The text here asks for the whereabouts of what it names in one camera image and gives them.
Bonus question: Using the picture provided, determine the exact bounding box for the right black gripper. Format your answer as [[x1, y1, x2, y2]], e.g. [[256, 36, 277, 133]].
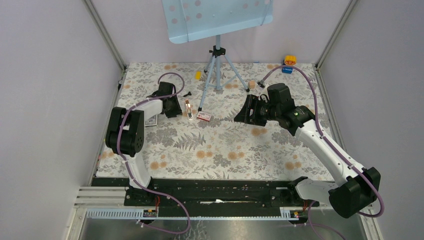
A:
[[233, 94, 281, 127]]

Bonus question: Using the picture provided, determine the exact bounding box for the pink stapler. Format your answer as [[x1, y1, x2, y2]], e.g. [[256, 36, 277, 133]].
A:
[[184, 99, 194, 121]]

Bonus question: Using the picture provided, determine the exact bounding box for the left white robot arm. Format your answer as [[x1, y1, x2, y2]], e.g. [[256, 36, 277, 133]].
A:
[[105, 82, 182, 206]]

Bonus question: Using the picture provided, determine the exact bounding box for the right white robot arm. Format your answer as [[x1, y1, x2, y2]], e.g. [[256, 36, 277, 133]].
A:
[[234, 83, 381, 219]]

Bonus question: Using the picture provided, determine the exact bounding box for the blue playing card deck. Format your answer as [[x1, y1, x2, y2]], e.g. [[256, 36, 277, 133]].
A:
[[144, 115, 158, 127]]

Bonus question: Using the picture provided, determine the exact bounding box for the wooden cube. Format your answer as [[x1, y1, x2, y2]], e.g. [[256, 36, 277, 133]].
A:
[[247, 80, 256, 89]]

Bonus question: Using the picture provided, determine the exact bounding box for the yellow block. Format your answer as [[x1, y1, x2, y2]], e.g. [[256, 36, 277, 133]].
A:
[[194, 71, 202, 80]]

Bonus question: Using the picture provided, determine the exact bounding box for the yellow blue toy figure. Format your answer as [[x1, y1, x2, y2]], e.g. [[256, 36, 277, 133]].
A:
[[281, 55, 297, 74]]

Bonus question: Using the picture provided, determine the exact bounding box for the floral tablecloth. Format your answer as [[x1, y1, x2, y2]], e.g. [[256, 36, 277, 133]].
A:
[[95, 63, 333, 181]]

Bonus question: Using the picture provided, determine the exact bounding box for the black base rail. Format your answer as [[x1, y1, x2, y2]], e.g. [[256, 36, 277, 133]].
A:
[[124, 178, 311, 218]]

